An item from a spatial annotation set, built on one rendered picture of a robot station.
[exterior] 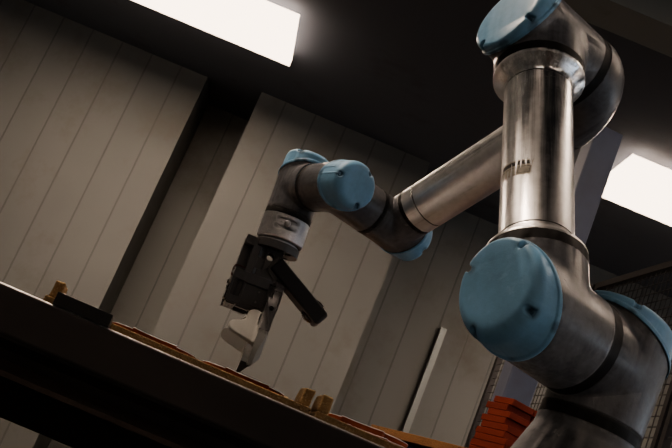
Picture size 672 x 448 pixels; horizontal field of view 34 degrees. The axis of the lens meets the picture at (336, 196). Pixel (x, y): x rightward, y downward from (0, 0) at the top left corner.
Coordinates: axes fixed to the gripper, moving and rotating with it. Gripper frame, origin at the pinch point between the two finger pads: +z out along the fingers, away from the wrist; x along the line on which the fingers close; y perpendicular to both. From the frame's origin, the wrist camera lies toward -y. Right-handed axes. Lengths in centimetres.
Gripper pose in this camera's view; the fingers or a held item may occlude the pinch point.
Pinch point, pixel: (246, 371)
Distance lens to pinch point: 166.8
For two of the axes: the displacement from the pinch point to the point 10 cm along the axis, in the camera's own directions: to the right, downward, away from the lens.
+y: -9.3, -3.6, -1.0
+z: -3.2, 9.1, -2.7
